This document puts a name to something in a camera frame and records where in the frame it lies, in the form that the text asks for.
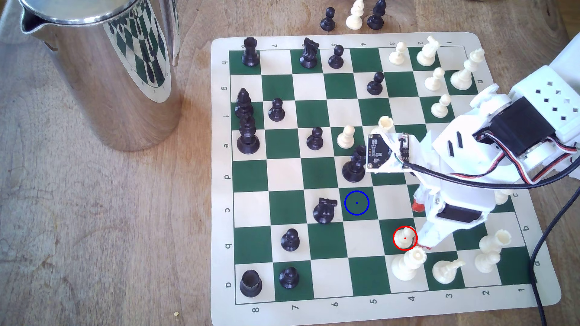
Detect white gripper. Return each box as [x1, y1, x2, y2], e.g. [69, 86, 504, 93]
[411, 116, 518, 250]

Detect white pawn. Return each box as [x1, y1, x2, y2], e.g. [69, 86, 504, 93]
[337, 125, 356, 149]
[394, 227, 416, 250]
[389, 42, 408, 65]
[430, 94, 452, 119]
[424, 67, 446, 91]

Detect green and cream chess mat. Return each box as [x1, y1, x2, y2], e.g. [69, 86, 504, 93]
[210, 31, 562, 326]

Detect white queen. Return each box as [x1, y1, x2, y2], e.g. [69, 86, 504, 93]
[391, 247, 427, 282]

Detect white knight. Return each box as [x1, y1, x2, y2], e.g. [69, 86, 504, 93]
[416, 36, 441, 67]
[432, 258, 466, 284]

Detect black knight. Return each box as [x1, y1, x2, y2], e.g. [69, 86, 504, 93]
[299, 37, 321, 69]
[313, 197, 338, 225]

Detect black pawn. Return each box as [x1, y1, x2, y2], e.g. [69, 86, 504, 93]
[268, 98, 286, 122]
[306, 127, 324, 151]
[328, 45, 345, 69]
[320, 7, 336, 32]
[280, 228, 301, 252]
[279, 266, 300, 289]
[366, 72, 385, 96]

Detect white king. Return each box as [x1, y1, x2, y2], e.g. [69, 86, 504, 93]
[450, 48, 485, 91]

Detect black rook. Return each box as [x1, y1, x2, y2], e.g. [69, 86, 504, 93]
[241, 37, 261, 68]
[239, 270, 263, 298]

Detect black bishop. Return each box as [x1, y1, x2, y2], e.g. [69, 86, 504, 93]
[367, 0, 387, 30]
[234, 88, 254, 119]

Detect polished steel pitcher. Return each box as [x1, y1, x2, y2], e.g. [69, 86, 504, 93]
[18, 0, 183, 152]

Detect black camera cable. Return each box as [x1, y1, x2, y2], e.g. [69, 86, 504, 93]
[399, 156, 580, 326]

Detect black camera circuit board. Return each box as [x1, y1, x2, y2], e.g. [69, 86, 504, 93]
[366, 131, 413, 174]

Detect red white black servo wires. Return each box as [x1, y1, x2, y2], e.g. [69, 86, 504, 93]
[473, 130, 580, 184]

